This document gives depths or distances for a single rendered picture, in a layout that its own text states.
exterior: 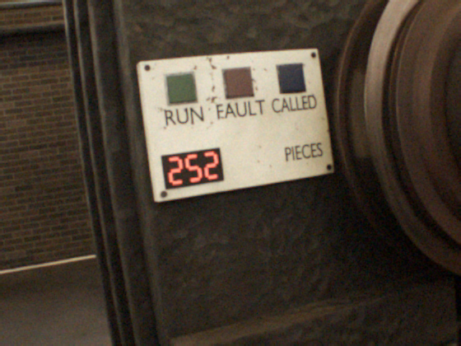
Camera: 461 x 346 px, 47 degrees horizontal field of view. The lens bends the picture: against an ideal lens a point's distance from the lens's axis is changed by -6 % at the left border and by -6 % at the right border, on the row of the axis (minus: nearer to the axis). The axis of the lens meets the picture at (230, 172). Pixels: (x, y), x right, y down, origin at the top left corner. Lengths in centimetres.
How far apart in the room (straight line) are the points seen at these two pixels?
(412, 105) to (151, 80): 33
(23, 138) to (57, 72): 87
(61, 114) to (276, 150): 600
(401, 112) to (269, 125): 19
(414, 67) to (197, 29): 29
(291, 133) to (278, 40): 14
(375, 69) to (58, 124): 611
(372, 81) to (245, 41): 20
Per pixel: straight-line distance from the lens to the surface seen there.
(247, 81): 75
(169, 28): 76
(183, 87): 72
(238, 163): 74
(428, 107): 70
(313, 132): 79
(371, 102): 69
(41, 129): 668
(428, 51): 72
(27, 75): 675
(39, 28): 655
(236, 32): 79
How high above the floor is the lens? 112
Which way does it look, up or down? 3 degrees down
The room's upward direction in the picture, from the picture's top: 8 degrees counter-clockwise
